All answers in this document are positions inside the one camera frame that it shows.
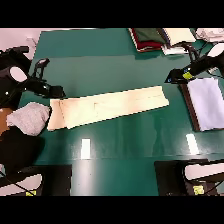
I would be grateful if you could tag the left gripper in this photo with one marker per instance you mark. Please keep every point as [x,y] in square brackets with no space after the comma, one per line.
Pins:
[57,92]

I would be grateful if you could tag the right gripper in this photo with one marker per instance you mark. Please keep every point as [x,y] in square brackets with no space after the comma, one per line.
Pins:
[178,76]

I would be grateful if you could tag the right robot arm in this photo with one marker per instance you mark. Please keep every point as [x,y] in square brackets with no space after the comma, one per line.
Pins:
[208,61]

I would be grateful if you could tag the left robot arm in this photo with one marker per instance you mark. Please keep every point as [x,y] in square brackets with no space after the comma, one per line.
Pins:
[13,75]

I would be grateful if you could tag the brown garment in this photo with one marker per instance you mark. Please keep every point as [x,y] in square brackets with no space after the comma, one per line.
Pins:
[189,103]

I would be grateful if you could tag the grey garment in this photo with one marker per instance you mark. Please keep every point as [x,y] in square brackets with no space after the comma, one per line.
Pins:
[29,118]

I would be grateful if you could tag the pale lilac garment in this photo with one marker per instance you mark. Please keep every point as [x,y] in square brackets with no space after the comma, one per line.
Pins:
[208,103]

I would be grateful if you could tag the red garment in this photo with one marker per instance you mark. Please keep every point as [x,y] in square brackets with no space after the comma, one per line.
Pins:
[146,46]

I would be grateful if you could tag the dark green garment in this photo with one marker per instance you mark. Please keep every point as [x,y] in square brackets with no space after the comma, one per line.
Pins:
[150,34]

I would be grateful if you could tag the white garment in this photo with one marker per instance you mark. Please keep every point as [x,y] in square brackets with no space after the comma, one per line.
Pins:
[210,34]

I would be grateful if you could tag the black garment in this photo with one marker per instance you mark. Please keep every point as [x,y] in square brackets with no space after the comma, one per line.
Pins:
[18,150]

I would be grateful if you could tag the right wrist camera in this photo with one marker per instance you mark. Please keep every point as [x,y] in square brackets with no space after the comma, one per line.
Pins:
[190,50]

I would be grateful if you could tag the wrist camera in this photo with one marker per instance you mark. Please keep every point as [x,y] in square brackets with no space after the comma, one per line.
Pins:
[40,68]
[190,50]

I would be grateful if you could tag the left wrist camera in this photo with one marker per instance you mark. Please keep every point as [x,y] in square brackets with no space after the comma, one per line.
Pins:
[40,68]

